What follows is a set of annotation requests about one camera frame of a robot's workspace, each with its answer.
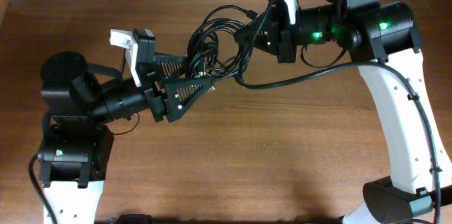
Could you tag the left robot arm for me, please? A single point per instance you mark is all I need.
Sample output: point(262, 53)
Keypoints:
point(83, 99)

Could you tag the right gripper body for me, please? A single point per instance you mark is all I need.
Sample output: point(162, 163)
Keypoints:
point(288, 39)

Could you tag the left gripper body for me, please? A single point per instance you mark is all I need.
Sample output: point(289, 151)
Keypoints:
point(157, 104)

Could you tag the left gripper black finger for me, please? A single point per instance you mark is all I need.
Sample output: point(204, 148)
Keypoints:
point(169, 66)
point(181, 94)

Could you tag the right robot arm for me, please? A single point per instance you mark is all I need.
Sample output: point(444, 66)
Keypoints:
point(384, 43)

